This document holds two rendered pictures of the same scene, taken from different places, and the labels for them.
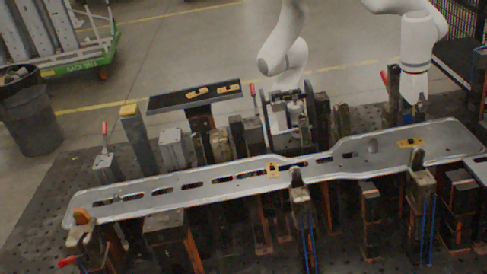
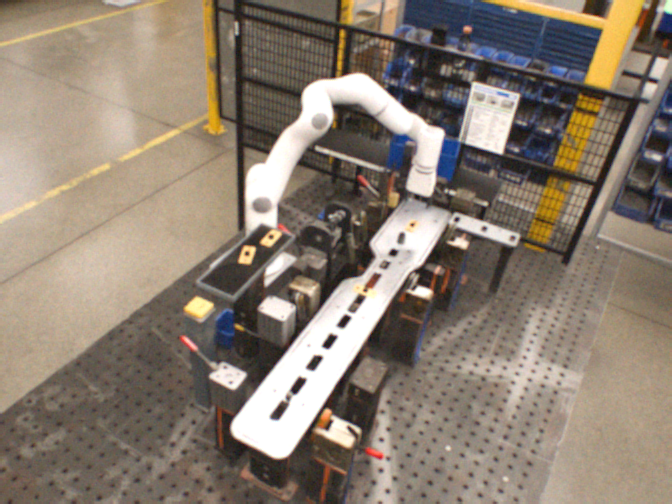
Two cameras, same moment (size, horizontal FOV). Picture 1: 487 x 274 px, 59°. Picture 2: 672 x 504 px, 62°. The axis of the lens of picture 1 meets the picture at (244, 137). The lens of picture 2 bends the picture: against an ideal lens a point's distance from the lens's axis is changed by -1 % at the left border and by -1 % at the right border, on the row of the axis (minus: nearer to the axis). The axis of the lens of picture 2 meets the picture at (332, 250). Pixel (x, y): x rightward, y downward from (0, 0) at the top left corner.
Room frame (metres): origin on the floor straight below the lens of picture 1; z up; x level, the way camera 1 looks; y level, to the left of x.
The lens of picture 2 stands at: (0.69, 1.37, 2.36)
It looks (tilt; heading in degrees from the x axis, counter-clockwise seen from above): 39 degrees down; 292
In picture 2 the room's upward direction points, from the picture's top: 6 degrees clockwise
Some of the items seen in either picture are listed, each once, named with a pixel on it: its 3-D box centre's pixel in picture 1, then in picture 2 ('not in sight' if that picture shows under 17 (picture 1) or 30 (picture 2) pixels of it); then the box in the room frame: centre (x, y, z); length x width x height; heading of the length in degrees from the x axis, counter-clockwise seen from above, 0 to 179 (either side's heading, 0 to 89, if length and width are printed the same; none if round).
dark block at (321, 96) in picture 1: (325, 143); not in sight; (1.33, -0.30, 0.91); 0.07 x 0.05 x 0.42; 178
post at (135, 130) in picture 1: (146, 158); (203, 359); (1.47, 0.41, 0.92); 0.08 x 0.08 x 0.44; 88
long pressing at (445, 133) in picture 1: (266, 173); (364, 296); (1.12, -0.05, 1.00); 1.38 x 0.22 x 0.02; 88
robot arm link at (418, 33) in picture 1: (417, 36); (429, 145); (1.11, -0.54, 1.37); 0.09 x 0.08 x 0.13; 121
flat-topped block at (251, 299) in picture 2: (208, 145); (249, 310); (1.47, 0.15, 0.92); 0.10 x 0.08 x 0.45; 88
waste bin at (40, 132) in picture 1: (26, 111); not in sight; (3.45, 1.81, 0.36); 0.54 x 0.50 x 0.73; 174
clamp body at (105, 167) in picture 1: (119, 197); (229, 413); (1.31, 0.52, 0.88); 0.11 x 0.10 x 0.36; 178
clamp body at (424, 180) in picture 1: (418, 217); (448, 275); (0.91, -0.47, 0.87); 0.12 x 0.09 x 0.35; 178
